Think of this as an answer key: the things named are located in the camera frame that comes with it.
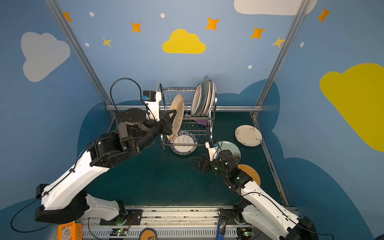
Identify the dark blue speckled plate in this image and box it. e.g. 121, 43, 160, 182
167, 94, 185, 143

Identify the green rim lettered plate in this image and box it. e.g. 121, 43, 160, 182
170, 134, 198, 156

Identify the orange sunburst plate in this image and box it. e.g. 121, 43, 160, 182
211, 82, 217, 116
191, 84, 202, 116

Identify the plain pale green plate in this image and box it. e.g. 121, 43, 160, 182
195, 76, 209, 116

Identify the white cloud motif plate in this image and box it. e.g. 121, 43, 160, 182
204, 80, 214, 116

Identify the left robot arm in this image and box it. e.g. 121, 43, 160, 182
35, 109, 184, 225

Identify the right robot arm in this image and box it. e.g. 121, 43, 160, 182
192, 150, 319, 240

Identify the stainless steel dish rack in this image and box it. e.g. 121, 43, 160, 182
156, 83, 216, 149

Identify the light green flower plate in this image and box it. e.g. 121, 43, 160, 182
216, 141, 241, 164

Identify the orange woven plate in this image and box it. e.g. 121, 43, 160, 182
238, 164, 261, 186

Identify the pink purple silicone spatula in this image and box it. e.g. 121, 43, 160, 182
195, 120, 209, 126

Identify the white red-berry plate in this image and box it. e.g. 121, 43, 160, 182
235, 125, 263, 147

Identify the round black orange logo disc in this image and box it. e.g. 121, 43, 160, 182
139, 228, 158, 240

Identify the orange green box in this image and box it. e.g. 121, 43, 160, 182
57, 221, 83, 240

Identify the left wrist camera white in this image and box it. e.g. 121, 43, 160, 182
142, 91, 162, 122

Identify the blue handled tool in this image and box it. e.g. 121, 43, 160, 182
216, 218, 227, 240

